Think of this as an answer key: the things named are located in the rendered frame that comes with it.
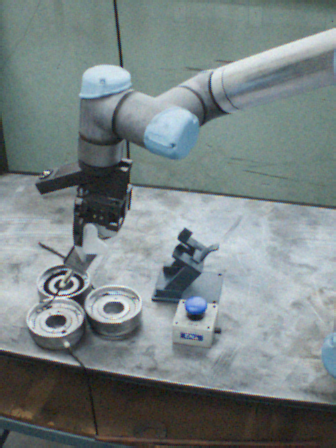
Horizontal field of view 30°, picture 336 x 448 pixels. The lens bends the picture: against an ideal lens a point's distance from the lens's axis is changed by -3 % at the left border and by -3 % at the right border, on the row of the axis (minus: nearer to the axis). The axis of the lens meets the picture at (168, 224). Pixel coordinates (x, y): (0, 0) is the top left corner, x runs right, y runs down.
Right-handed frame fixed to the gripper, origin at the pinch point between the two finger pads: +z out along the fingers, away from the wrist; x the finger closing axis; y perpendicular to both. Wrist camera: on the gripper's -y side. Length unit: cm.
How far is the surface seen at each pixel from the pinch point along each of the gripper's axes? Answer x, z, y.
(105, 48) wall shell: 155, 23, -48
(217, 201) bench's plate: 40.0, 9.7, 19.0
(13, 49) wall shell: 155, 31, -92
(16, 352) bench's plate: -17.6, 12.5, -6.3
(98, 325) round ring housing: -9.7, 8.0, 6.5
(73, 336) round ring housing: -13.5, 8.4, 3.2
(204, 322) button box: -6.3, 3.9, 24.5
